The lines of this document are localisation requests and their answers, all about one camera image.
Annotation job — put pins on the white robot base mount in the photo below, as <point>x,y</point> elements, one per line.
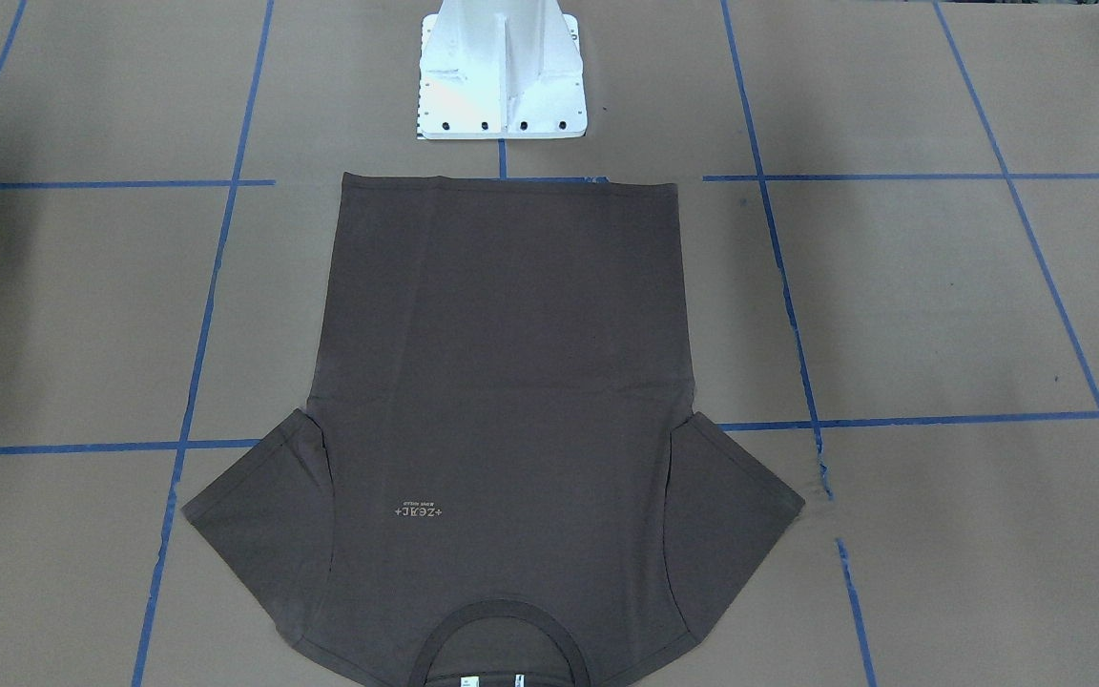
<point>494,70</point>

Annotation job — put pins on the dark brown t-shirt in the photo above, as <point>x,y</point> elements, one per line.
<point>498,477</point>

